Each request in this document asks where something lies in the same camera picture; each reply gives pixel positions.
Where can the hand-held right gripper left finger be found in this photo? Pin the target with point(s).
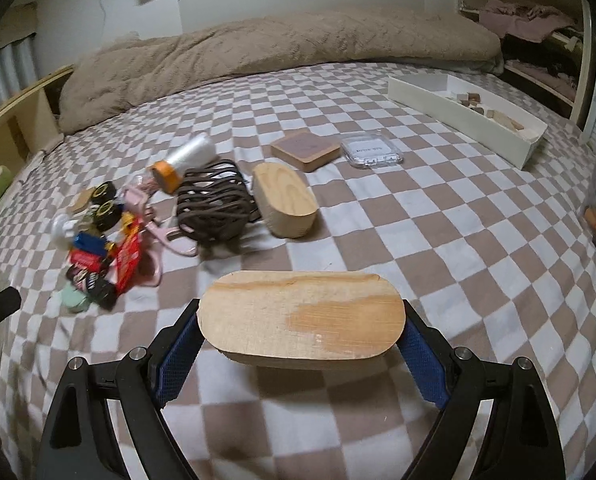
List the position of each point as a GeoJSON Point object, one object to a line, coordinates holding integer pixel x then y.
{"type": "Point", "coordinates": [178, 360]}

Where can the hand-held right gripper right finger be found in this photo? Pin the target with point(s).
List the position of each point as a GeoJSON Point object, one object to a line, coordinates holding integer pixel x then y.
{"type": "Point", "coordinates": [425, 365]}

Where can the wooden oval block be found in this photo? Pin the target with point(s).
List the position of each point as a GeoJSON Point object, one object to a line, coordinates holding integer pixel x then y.
{"type": "Point", "coordinates": [298, 315]}
{"type": "Point", "coordinates": [283, 200]}

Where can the mint tape measure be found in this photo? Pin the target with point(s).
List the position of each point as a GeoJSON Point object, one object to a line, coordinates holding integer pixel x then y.
{"type": "Point", "coordinates": [70, 300]}

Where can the red packet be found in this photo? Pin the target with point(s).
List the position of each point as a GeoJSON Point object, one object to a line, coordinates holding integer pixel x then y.
{"type": "Point", "coordinates": [128, 260]}

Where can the checkered bed sheet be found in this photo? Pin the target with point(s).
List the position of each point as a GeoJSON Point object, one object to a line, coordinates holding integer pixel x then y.
{"type": "Point", "coordinates": [378, 240]}

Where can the small wooden square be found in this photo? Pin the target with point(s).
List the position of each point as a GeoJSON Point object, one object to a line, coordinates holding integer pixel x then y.
{"type": "Point", "coordinates": [82, 202]}

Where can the clear roll with orange cap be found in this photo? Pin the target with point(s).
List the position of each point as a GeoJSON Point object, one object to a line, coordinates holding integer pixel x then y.
{"type": "Point", "coordinates": [188, 152]}

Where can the wooden shelf unit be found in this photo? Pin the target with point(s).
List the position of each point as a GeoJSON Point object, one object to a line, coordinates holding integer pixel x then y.
{"type": "Point", "coordinates": [23, 95]}

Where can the clear plastic case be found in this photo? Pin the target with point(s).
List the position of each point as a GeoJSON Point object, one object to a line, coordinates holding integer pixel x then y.
{"type": "Point", "coordinates": [371, 151]}

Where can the grey curtain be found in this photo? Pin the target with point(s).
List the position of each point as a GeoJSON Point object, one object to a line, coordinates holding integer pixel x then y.
{"type": "Point", "coordinates": [8, 70]}

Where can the square wooden coaster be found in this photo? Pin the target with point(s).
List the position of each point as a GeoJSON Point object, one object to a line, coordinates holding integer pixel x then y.
{"type": "Point", "coordinates": [305, 149]}

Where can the white tray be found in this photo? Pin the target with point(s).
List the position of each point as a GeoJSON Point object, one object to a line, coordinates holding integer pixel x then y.
{"type": "Point", "coordinates": [458, 110]}

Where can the pile of small wooden blocks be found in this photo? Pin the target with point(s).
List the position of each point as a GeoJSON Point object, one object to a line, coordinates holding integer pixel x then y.
{"type": "Point", "coordinates": [473, 100]}

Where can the beige curtain valance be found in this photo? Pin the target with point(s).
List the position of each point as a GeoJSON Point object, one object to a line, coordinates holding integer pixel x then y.
{"type": "Point", "coordinates": [20, 20]}

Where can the beige fluffy blanket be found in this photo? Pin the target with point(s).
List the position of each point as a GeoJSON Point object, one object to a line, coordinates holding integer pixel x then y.
{"type": "Point", "coordinates": [278, 45]}

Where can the dark clothes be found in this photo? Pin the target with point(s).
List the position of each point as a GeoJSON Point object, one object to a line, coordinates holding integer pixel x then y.
{"type": "Point", "coordinates": [538, 52]}

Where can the wardrobe shelf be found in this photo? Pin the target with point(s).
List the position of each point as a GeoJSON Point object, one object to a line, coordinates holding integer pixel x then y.
{"type": "Point", "coordinates": [585, 60]}

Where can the pink clothes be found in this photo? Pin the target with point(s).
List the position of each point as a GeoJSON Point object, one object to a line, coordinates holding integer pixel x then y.
{"type": "Point", "coordinates": [518, 20]}

